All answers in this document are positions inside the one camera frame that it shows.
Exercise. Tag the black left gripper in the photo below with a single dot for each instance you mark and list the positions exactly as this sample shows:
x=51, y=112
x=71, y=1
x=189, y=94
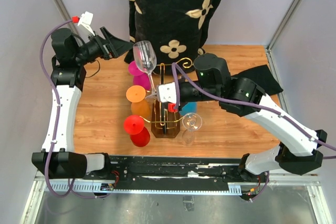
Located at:
x=117, y=46

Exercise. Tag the clear wine glass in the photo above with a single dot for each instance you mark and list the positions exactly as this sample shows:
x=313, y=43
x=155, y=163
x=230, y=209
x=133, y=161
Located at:
x=145, y=60
x=192, y=122

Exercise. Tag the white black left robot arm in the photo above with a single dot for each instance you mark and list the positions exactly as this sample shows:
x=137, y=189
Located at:
x=57, y=158

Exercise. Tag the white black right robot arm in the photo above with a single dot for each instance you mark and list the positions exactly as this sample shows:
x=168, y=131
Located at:
x=297, y=152

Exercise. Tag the magenta wine glass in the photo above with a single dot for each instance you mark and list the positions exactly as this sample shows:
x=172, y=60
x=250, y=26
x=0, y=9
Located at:
x=139, y=78

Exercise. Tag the orange wine glass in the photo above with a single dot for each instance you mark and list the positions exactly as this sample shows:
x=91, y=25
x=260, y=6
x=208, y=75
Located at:
x=139, y=106

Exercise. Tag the red wine glass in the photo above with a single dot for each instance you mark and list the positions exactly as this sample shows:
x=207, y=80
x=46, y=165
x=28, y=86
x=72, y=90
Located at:
x=134, y=126

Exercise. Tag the blue wine glass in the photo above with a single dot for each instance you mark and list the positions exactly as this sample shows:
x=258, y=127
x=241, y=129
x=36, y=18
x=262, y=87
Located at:
x=190, y=107

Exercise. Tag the clear wine glass front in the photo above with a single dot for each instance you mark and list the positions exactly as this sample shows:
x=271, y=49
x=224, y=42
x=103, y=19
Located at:
x=192, y=122

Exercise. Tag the black floral patterned pillow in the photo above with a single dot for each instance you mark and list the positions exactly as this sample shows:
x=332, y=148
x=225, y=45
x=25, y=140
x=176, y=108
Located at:
x=177, y=29

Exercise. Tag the black folded cloth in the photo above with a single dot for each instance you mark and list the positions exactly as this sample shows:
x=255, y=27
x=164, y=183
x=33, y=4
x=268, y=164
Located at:
x=263, y=77

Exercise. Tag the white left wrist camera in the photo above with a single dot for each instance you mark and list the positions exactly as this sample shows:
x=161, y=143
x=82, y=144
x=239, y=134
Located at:
x=84, y=21

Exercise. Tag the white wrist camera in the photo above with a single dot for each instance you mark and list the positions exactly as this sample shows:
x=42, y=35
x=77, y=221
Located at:
x=166, y=93
x=84, y=21

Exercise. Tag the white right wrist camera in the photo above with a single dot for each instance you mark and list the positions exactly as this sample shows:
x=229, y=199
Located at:
x=166, y=93

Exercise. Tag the gold wire wine glass rack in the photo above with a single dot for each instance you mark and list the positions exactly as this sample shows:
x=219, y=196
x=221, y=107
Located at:
x=165, y=120

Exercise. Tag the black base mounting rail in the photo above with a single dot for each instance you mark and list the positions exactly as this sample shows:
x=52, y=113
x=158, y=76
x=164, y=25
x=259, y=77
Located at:
x=175, y=174

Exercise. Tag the right aluminium frame post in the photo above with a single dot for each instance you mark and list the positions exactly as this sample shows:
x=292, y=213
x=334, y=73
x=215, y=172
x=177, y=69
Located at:
x=284, y=22

